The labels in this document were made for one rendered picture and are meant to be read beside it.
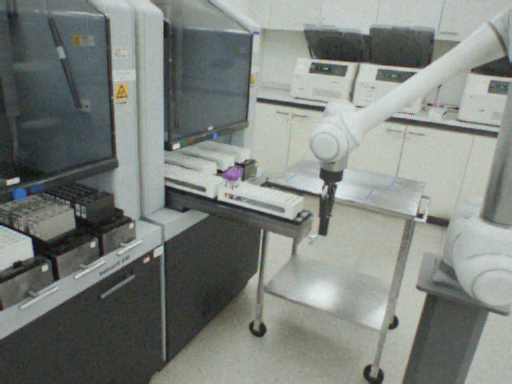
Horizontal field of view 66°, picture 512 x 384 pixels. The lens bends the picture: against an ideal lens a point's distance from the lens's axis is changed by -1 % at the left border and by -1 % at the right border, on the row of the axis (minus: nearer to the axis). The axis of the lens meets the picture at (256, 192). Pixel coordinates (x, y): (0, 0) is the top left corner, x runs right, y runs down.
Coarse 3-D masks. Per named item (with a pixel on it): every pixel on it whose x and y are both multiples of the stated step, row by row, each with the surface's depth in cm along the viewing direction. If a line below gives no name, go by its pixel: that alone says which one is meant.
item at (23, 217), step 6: (48, 204) 115; (54, 204) 115; (30, 210) 110; (36, 210) 111; (42, 210) 111; (48, 210) 113; (18, 216) 107; (24, 216) 107; (30, 216) 108; (24, 222) 107; (24, 228) 107
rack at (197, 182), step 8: (168, 168) 159; (176, 168) 160; (184, 168) 160; (168, 176) 152; (176, 176) 151; (184, 176) 151; (192, 176) 152; (200, 176) 153; (208, 176) 154; (216, 176) 153; (168, 184) 153; (176, 184) 154; (184, 184) 158; (192, 184) 160; (200, 184) 146; (208, 184) 145; (216, 184) 146; (200, 192) 147; (208, 192) 146; (216, 192) 147
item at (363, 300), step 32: (320, 192) 158; (352, 192) 161; (384, 192) 164; (416, 192) 167; (288, 288) 188; (320, 288) 190; (352, 288) 192; (384, 288) 194; (256, 320) 192; (352, 320) 170; (384, 320) 161
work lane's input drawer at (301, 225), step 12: (168, 192) 152; (180, 192) 151; (180, 204) 151; (192, 204) 148; (204, 204) 146; (216, 204) 143; (228, 204) 142; (228, 216) 142; (240, 216) 140; (252, 216) 137; (264, 216) 136; (276, 216) 134; (300, 216) 135; (312, 216) 141; (264, 228) 137; (276, 228) 134; (288, 228) 132; (300, 228) 131; (300, 240) 134; (312, 240) 133
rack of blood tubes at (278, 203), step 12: (228, 192) 141; (240, 192) 139; (252, 192) 141; (264, 192) 141; (276, 192) 142; (240, 204) 140; (252, 204) 144; (264, 204) 145; (276, 204) 134; (288, 204) 132; (300, 204) 137; (288, 216) 133
